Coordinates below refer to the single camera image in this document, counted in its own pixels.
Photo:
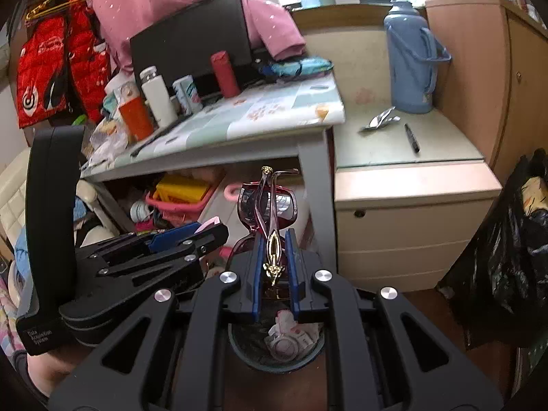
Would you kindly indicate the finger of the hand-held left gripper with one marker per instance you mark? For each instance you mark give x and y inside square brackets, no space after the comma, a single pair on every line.
[171,261]
[171,235]

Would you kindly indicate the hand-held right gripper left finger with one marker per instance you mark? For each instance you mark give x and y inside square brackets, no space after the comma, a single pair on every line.
[255,278]

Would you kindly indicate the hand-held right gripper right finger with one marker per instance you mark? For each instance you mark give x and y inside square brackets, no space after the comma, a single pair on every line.
[292,278]

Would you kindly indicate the white cloth with pink trim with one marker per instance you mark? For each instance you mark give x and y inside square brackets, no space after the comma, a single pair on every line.
[284,319]

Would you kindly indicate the dark sunglasses with gold temples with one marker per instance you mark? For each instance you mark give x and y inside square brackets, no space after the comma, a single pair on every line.
[246,209]

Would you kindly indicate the white tape roll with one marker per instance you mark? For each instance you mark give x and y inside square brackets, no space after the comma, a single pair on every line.
[282,347]

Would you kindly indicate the black mesh trash bin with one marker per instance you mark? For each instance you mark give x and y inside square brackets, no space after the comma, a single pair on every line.
[252,351]

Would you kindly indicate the pink basket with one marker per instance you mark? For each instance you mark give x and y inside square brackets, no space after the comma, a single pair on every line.
[192,214]

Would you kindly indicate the cream padded chair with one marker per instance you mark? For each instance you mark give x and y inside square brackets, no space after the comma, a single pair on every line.
[13,197]

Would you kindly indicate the white shoe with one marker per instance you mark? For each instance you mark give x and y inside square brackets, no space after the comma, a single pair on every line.
[139,212]

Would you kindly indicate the yellow box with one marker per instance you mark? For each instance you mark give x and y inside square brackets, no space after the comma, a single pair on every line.
[184,188]

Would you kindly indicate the grey lidded storage box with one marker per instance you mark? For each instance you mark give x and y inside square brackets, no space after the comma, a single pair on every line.
[214,212]

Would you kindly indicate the clear plastic bags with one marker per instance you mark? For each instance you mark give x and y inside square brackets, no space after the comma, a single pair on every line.
[105,141]

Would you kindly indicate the black comb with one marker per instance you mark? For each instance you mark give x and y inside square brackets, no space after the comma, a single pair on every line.
[160,135]

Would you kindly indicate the floral bed sheet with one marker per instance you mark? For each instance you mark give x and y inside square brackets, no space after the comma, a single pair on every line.
[10,312]

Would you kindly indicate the orange thermos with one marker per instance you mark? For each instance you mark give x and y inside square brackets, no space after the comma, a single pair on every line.
[136,122]

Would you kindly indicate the pink and beige bedside cabinet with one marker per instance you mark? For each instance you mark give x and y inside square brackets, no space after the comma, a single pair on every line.
[406,205]

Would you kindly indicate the red padded jacket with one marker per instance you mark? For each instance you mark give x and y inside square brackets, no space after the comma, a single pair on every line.
[47,68]

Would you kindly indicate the white thermos with steel cap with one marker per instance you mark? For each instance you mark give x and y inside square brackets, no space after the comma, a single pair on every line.
[158,98]

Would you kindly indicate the green and white can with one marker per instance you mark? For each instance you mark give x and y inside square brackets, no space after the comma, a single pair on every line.
[188,94]

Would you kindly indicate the grey table with patterned cover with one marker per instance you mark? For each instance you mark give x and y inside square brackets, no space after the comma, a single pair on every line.
[274,111]

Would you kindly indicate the red thermos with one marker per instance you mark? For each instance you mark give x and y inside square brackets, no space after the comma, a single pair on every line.
[224,77]

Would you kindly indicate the silver foil wrapper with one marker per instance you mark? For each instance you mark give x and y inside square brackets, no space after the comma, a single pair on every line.
[381,119]

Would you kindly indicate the black pen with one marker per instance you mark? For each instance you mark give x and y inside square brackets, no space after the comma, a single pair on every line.
[412,137]

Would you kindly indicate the black computer monitor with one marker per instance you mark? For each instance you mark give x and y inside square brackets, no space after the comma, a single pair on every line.
[192,38]

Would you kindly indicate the gold clothes hanger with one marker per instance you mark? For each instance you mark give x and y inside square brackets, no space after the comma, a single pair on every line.
[55,2]

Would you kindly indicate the blue pouch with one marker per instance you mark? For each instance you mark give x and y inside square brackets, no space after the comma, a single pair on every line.
[299,67]

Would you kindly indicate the black plastic bag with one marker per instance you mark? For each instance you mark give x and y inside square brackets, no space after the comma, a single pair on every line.
[505,257]

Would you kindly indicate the blue thermos jug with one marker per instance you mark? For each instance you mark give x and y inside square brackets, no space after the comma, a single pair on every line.
[411,64]

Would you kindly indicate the wooden cabinet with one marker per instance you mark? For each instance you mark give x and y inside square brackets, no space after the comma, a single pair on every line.
[471,72]

